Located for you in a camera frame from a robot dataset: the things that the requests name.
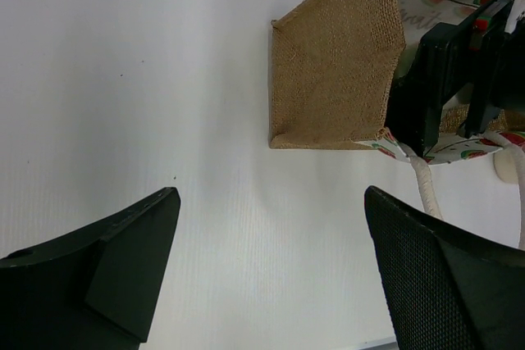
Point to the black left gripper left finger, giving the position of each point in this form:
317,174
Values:
94,288

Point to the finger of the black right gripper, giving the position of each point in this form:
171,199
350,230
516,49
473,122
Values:
442,66
497,43

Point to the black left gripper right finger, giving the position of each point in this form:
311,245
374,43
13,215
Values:
445,288

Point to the watermelon print canvas bag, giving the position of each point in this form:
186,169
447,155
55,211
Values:
333,63

